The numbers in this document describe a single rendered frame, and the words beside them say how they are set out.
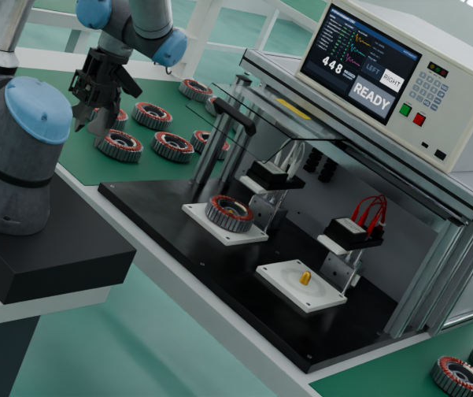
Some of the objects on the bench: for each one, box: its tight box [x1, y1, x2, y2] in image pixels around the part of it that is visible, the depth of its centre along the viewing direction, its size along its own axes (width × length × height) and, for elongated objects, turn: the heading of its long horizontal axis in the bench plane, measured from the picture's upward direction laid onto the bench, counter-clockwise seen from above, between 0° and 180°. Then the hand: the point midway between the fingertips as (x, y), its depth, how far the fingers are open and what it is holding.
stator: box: [205, 195, 255, 232], centre depth 198 cm, size 11×11×4 cm
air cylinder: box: [320, 251, 365, 289], centre depth 197 cm, size 5×8×6 cm
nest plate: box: [256, 259, 348, 313], centre depth 186 cm, size 15×15×1 cm
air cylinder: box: [249, 194, 289, 230], centre depth 209 cm, size 5×8×6 cm
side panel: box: [424, 217, 473, 337], centre depth 203 cm, size 28×3×32 cm, turn 95°
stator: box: [98, 129, 143, 162], centre depth 216 cm, size 11×11×4 cm
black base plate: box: [98, 177, 427, 374], centre depth 194 cm, size 47×64×2 cm
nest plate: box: [182, 203, 269, 246], centre depth 199 cm, size 15×15×1 cm
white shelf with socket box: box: [153, 0, 224, 81], centre depth 277 cm, size 35×37×46 cm
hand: (89, 135), depth 193 cm, fingers open, 6 cm apart
